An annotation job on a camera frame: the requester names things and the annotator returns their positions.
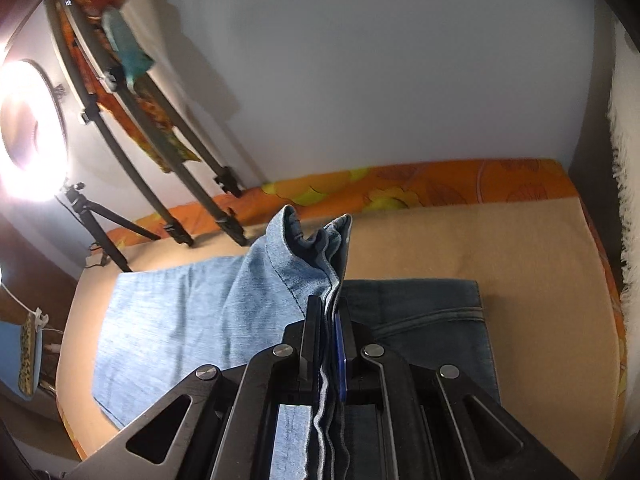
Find colourful patterned scarf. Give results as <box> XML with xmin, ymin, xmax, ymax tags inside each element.
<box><xmin>55</xmin><ymin>0</ymin><xmax>201</xmax><ymax>173</ymax></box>

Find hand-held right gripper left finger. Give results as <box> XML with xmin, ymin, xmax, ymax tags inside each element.
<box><xmin>65</xmin><ymin>295</ymin><xmax>322</xmax><ymax>480</ymax></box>

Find round ring light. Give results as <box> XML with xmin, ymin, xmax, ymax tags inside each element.
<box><xmin>0</xmin><ymin>59</ymin><xmax>68</xmax><ymax>203</ymax></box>

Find orange floral sheet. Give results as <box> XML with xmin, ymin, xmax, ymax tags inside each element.
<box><xmin>55</xmin><ymin>157</ymin><xmax>628</xmax><ymax>461</ymax></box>

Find black cable with switch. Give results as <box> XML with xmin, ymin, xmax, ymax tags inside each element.
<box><xmin>82</xmin><ymin>245</ymin><xmax>111</xmax><ymax>271</ymax></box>

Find beige cloth mat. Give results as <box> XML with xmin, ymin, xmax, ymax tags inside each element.
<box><xmin>55</xmin><ymin>195</ymin><xmax>623</xmax><ymax>480</ymax></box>

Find tall grey tripod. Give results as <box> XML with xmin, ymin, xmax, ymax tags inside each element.
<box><xmin>45</xmin><ymin>0</ymin><xmax>251</xmax><ymax>248</ymax></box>

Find white clip lamp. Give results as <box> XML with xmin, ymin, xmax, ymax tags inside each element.
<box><xmin>0</xmin><ymin>270</ymin><xmax>51</xmax><ymax>328</ymax></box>

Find light blue denim pants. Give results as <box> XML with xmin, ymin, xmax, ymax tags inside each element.
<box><xmin>92</xmin><ymin>204</ymin><xmax>501</xmax><ymax>480</ymax></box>

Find small black tripod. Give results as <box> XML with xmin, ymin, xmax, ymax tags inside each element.
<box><xmin>57</xmin><ymin>182</ymin><xmax>161</xmax><ymax>273</ymax></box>

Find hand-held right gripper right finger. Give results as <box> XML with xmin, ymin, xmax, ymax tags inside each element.
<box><xmin>337</xmin><ymin>310</ymin><xmax>581</xmax><ymax>480</ymax></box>

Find white green striped blanket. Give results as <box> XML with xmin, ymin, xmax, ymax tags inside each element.
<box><xmin>605</xmin><ymin>25</ymin><xmax>640</xmax><ymax>306</ymax></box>

